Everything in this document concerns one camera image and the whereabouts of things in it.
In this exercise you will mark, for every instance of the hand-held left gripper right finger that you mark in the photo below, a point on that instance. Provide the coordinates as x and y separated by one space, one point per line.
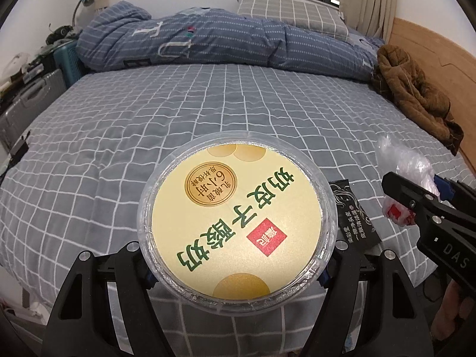
346 264

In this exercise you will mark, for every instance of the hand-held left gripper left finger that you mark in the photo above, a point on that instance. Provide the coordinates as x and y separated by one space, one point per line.
130 264

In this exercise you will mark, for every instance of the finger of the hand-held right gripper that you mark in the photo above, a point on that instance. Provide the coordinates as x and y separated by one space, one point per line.
446 189
409 191

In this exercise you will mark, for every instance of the white red plastic wrapper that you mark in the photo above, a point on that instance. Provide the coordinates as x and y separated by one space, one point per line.
398 212

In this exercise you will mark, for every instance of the clear plastic bag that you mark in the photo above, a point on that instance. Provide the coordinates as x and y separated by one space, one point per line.
405 156

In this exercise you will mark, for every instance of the yellow lidded yogurt cup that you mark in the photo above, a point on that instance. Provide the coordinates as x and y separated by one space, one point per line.
238 223

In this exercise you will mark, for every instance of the person's right hand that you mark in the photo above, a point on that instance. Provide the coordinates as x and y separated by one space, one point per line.
455 305

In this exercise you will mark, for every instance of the black sachet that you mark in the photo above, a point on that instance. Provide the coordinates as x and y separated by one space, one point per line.
357 219

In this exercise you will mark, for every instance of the brown padded jacket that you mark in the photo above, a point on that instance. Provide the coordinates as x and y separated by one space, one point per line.
412 85

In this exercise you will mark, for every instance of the grey checked bed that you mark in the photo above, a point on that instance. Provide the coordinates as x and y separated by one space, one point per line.
111 137

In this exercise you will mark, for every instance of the wooden headboard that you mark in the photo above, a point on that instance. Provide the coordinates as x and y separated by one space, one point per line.
438 59

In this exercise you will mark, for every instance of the black charger block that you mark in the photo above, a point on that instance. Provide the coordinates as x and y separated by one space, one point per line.
20 147

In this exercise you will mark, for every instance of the grey suitcase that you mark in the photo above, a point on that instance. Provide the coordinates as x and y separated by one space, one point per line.
29 108

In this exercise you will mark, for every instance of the beige curtain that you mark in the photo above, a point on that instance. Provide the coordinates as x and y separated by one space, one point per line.
368 0

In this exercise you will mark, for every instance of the teal suitcase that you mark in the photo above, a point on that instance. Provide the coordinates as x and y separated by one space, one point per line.
67 63

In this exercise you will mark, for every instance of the grey checked pillow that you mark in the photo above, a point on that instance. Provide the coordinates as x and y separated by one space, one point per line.
293 13

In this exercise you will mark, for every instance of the white round appliance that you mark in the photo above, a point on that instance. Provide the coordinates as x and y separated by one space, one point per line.
15 65

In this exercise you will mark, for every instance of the blue striped quilt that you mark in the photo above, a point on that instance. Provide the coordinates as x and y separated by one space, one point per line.
223 41

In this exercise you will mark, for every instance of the black bag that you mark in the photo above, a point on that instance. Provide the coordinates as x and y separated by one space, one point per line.
59 33

